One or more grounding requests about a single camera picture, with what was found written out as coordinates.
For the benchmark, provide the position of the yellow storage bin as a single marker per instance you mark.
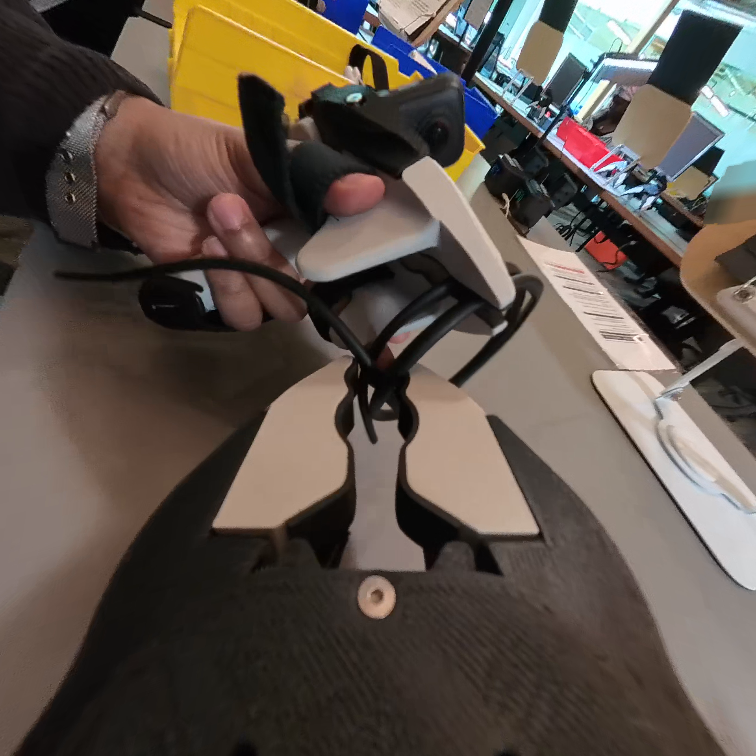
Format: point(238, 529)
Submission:
point(236, 53)

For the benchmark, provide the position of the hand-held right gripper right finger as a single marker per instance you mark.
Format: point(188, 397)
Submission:
point(466, 472)

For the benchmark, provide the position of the blue storage bin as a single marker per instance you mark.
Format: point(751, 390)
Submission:
point(472, 106)
point(345, 12)

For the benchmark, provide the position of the silver mesh watch band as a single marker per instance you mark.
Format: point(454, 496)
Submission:
point(77, 171)

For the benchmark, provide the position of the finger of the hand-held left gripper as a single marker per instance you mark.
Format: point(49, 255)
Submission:
point(460, 236)
point(390, 307)

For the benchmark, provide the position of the grey-backed monitor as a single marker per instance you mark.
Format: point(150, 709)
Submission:
point(688, 147)

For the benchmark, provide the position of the printed paper sheet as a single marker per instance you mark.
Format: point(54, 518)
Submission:
point(596, 301)

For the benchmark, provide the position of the white document stand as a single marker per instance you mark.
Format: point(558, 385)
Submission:
point(638, 413)

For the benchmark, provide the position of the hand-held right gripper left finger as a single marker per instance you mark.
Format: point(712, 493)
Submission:
point(283, 466)

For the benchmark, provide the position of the orange traffic cone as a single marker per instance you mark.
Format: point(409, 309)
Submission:
point(605, 251)

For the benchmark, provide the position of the red storage bin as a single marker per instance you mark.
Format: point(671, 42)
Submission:
point(582, 142)

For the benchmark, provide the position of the black panel with cardboard board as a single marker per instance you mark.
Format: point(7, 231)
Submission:
point(691, 53)
point(543, 41)

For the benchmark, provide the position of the black device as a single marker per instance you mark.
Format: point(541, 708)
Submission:
point(525, 189)

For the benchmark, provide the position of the small white item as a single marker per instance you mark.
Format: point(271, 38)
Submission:
point(354, 74)

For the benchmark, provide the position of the cardboard sheet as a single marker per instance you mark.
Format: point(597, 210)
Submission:
point(413, 15)

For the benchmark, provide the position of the long wooden desk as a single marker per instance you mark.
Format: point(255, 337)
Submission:
point(638, 206)

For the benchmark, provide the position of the black pole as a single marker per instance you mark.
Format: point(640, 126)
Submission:
point(484, 35)

